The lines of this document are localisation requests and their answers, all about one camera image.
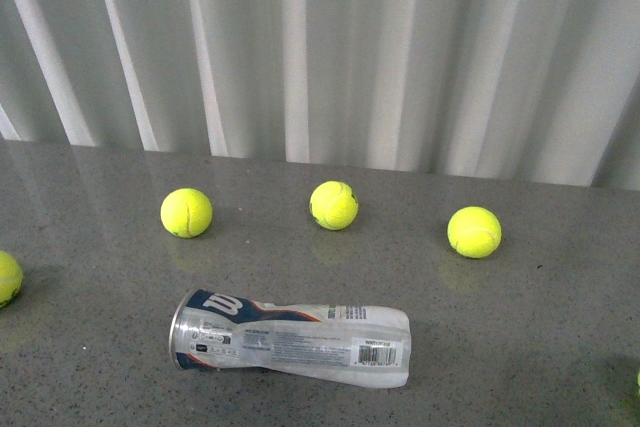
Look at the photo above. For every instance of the clear plastic tennis ball can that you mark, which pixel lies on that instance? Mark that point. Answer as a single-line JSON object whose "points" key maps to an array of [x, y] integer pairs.
{"points": [[365, 346]]}

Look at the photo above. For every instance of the yellow tennis ball centre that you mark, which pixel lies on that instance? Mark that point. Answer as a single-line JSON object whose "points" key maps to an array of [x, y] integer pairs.
{"points": [[333, 205]]}

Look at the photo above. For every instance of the yellow tennis ball far left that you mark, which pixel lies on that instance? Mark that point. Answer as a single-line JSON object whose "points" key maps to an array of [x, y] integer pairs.
{"points": [[11, 278]]}

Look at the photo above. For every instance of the white pleated curtain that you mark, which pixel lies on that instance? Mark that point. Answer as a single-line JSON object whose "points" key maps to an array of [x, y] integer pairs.
{"points": [[535, 90]]}

